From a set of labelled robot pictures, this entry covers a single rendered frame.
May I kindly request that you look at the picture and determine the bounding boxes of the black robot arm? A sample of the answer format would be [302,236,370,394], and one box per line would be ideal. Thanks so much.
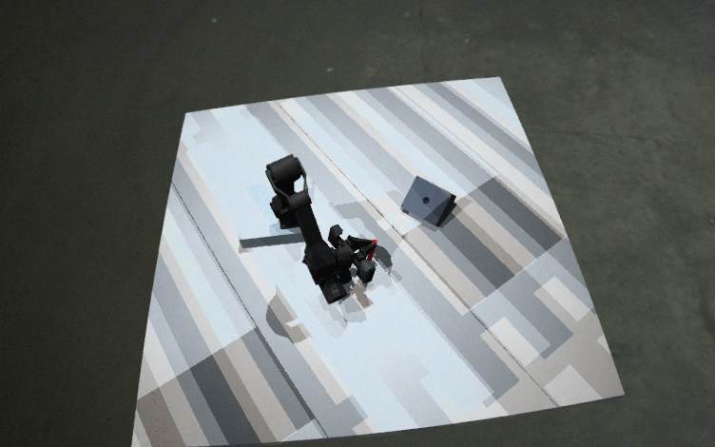
[265,154,352,304]

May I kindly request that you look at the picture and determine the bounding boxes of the dark grey square panel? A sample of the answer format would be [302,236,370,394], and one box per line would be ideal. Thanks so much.
[401,175,456,227]

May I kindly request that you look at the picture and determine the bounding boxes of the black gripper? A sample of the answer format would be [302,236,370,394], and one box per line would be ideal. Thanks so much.
[328,224,377,283]

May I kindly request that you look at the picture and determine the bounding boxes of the red peg with white band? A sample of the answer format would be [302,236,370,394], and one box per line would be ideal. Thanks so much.
[367,240,377,261]

